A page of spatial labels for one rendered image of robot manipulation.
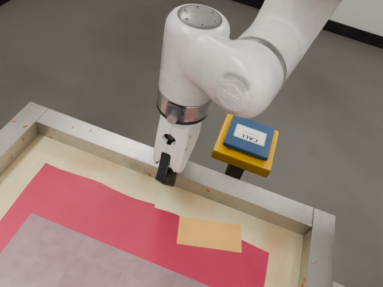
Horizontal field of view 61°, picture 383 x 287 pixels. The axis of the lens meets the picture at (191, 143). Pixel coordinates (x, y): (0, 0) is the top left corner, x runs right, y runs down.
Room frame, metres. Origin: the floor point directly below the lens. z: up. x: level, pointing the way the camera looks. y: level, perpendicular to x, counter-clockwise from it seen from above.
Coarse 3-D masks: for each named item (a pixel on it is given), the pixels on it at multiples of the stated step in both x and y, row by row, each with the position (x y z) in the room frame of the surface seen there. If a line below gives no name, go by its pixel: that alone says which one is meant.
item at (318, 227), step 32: (32, 128) 0.36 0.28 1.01; (64, 128) 0.37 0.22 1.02; (96, 128) 0.39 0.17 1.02; (0, 160) 0.28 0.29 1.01; (128, 160) 0.34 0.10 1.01; (192, 192) 0.33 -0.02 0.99; (224, 192) 0.32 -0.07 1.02; (256, 192) 0.34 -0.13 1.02; (288, 224) 0.30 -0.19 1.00; (320, 224) 0.31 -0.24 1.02; (320, 256) 0.25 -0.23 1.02
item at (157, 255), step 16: (160, 224) 0.25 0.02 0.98; (176, 224) 0.26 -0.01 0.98; (144, 240) 0.22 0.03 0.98; (160, 240) 0.23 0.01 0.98; (176, 240) 0.23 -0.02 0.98; (144, 256) 0.20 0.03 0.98; (160, 256) 0.20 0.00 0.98; (176, 256) 0.21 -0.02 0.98; (192, 256) 0.22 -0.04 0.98; (208, 256) 0.22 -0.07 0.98; (224, 256) 0.23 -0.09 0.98; (240, 256) 0.23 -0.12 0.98; (256, 256) 0.24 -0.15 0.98; (128, 272) 0.17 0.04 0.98; (144, 272) 0.17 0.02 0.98; (160, 272) 0.18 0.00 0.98; (176, 272) 0.19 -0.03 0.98; (192, 272) 0.19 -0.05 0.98; (208, 272) 0.20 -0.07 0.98; (224, 272) 0.20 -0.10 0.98; (240, 272) 0.21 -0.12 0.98; (256, 272) 0.22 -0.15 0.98
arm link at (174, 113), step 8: (160, 96) 0.32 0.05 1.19; (160, 104) 0.32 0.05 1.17; (168, 104) 0.31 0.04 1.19; (208, 104) 0.33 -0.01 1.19; (168, 112) 0.31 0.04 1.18; (176, 112) 0.30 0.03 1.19; (184, 112) 0.31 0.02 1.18; (192, 112) 0.31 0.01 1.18; (200, 112) 0.32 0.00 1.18; (208, 112) 0.34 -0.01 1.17; (168, 120) 0.30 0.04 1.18; (176, 120) 0.30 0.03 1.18; (184, 120) 0.31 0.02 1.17; (192, 120) 0.31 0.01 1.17
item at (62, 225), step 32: (32, 192) 0.25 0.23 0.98; (64, 192) 0.27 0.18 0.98; (96, 192) 0.28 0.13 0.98; (0, 224) 0.19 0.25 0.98; (32, 224) 0.20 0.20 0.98; (64, 224) 0.21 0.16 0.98; (96, 224) 0.23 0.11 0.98; (128, 224) 0.24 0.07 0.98; (0, 256) 0.15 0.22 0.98; (32, 256) 0.16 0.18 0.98; (64, 256) 0.17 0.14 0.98; (96, 256) 0.18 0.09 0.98; (128, 256) 0.19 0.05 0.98
